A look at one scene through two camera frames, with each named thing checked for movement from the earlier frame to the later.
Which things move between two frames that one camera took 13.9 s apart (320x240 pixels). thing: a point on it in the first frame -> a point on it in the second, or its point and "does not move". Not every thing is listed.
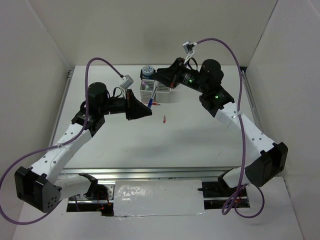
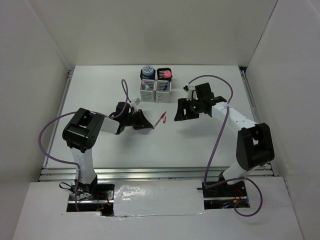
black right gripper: x=166 y=77 -> x=183 y=103
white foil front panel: x=158 y=197 does not move
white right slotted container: x=163 y=93 does not move
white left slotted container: x=146 y=89 does not move
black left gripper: x=135 y=109 -> x=142 y=122
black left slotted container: x=143 y=76 does not move
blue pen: x=155 y=89 -> x=166 y=86
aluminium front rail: x=170 y=173 does not move
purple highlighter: x=143 y=85 does not move
